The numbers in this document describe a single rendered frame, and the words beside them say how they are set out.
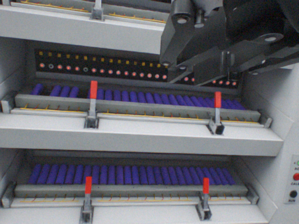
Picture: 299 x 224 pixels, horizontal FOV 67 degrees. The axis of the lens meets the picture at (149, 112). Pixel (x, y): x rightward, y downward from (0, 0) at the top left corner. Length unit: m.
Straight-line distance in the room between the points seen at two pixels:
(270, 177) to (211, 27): 0.51
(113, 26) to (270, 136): 0.42
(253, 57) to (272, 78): 0.45
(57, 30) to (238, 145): 0.43
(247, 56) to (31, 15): 0.36
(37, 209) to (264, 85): 0.62
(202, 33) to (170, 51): 0.03
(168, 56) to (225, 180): 0.53
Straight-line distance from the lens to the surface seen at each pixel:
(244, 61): 0.21
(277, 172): 0.62
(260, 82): 0.68
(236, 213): 0.64
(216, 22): 0.17
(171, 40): 0.16
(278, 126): 0.61
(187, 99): 0.60
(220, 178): 0.69
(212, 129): 0.52
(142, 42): 0.45
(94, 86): 0.47
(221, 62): 0.24
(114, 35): 0.45
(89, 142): 0.47
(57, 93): 0.56
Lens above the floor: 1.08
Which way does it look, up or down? 9 degrees down
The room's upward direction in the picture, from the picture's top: 5 degrees clockwise
